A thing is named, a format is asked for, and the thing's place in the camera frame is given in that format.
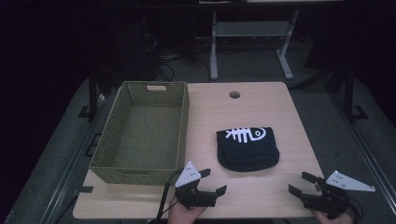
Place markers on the white metal desk frame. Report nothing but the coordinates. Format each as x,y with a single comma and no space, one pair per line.
249,28

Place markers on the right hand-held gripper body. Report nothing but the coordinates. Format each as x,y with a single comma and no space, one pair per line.
331,200

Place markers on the black metal stand post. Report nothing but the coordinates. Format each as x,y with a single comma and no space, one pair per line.
92,96
349,93

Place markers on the person's right hand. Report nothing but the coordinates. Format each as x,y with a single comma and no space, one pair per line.
334,221

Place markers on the grey metal floor rail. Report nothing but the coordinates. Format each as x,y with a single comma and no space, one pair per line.
73,158
367,146

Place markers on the black cloth with fishbone print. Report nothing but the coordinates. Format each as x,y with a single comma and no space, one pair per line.
249,154

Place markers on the green woven basket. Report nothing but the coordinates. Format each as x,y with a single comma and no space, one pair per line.
146,137

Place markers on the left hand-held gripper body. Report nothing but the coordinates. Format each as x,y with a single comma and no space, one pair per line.
194,199

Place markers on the person's left hand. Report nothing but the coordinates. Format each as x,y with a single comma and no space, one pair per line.
180,216

